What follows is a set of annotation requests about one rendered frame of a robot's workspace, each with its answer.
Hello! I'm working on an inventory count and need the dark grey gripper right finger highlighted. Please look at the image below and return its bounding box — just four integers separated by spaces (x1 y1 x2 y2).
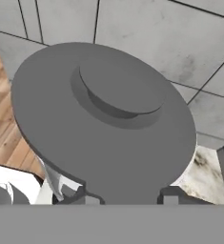
156 185 211 206

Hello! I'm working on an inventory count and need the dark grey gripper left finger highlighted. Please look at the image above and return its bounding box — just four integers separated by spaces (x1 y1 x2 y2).
51 185 106 206

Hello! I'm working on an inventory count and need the grey round blender lid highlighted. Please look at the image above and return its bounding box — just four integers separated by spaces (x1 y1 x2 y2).
10 42 197 206

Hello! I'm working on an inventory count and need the white and black appliance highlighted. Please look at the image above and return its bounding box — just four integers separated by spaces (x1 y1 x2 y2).
0 162 45 206

